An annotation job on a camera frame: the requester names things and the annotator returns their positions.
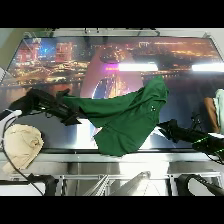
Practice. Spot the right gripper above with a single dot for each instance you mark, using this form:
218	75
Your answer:
169	130

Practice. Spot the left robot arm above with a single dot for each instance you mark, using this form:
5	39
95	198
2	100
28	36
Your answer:
36	100

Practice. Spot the pale green garment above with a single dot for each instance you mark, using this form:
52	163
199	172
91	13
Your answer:
220	110

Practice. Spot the brown garment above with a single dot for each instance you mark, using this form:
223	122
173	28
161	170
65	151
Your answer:
211	113

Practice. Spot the beige garment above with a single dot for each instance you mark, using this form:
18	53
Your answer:
21	145

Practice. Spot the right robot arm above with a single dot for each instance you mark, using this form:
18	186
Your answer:
200	138

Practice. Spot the silver frame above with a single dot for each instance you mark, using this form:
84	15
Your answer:
133	160

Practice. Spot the green T-shirt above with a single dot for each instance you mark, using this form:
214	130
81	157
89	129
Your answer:
126	116

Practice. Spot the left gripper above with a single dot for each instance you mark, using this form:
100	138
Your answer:
68	117

